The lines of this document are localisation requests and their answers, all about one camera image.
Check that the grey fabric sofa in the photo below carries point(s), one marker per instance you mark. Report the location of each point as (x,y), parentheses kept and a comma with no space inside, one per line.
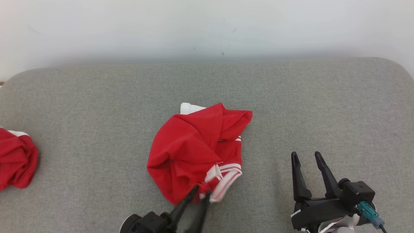
(97,113)

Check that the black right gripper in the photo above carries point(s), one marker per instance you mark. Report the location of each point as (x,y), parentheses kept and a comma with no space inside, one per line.
(320,210)

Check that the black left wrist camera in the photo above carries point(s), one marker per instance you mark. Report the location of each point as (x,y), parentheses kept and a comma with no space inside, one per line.
(145,225)

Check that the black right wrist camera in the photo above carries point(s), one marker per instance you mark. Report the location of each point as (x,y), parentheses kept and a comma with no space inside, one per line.
(357,192)

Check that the red garment wide white band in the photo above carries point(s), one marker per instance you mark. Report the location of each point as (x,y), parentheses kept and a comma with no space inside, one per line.
(16,158)

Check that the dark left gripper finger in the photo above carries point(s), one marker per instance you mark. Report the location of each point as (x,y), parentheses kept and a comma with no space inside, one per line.
(184,210)
(199,216)

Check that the red garment striped white trim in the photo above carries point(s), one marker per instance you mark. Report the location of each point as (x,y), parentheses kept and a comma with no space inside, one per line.
(187,145)

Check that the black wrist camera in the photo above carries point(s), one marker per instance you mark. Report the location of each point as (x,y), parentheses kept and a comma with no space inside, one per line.
(145,225)
(357,192)

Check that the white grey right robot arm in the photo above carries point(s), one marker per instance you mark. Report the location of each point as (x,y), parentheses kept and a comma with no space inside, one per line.
(339,227)

